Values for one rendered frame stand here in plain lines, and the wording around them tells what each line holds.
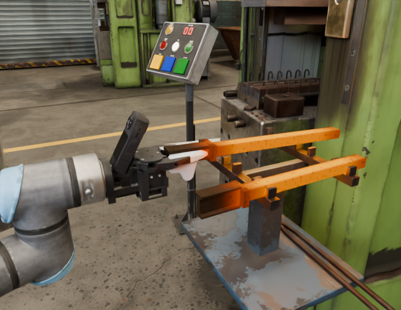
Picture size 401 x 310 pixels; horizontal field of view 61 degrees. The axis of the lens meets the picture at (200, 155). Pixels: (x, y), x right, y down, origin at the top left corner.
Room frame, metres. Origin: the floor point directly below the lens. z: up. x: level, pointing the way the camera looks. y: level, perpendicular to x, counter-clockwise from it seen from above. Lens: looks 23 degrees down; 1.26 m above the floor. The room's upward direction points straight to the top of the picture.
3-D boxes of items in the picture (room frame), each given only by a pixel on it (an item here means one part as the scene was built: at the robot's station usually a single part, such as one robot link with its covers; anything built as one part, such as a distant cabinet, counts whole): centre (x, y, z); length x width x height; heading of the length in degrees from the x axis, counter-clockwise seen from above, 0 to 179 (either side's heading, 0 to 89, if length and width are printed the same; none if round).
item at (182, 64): (1.70, 0.09, 1.01); 0.07 x 0.05 x 0.07; 43
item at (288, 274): (0.74, -0.16, 0.68); 0.40 x 0.30 x 0.02; 26
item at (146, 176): (0.60, 0.13, 0.97); 0.12 x 0.08 x 0.09; 116
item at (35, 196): (0.52, 0.28, 0.97); 0.12 x 0.09 x 0.10; 116
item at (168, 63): (1.77, 0.16, 1.01); 0.07 x 0.05 x 0.07; 43
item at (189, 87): (1.85, 0.06, 0.54); 0.04 x 0.04 x 1.08; 18
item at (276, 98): (1.20, -0.30, 0.95); 0.12 x 0.08 x 0.06; 108
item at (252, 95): (1.41, -0.39, 0.96); 0.42 x 0.20 x 0.09; 108
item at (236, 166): (0.74, -0.16, 0.95); 0.23 x 0.06 x 0.02; 116
